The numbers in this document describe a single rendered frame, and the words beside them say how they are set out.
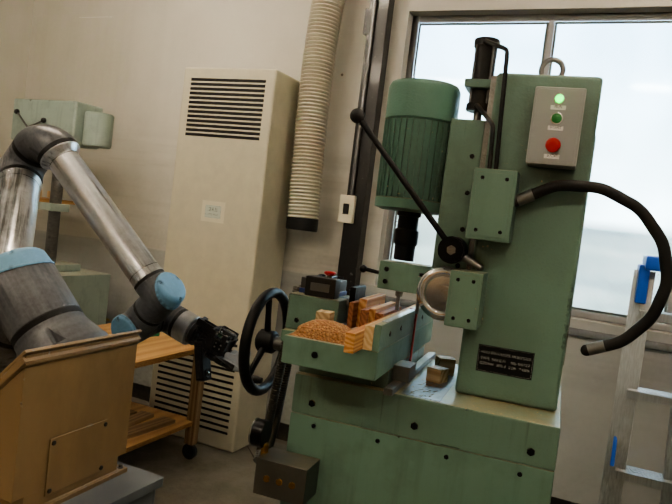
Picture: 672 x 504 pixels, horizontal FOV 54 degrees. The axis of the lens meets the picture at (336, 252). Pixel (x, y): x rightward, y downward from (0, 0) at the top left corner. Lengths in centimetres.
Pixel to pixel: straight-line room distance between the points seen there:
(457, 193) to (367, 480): 67
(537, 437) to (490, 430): 9
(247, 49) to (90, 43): 109
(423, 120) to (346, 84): 172
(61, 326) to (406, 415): 73
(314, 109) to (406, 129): 158
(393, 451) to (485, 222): 53
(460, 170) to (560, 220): 25
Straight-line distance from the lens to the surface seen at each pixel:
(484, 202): 140
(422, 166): 155
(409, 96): 158
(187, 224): 326
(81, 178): 188
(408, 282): 159
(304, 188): 306
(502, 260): 148
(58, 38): 446
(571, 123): 144
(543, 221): 148
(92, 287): 370
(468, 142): 155
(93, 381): 142
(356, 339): 130
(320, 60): 315
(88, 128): 351
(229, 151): 316
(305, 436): 153
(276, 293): 174
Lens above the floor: 116
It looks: 3 degrees down
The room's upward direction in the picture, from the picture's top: 7 degrees clockwise
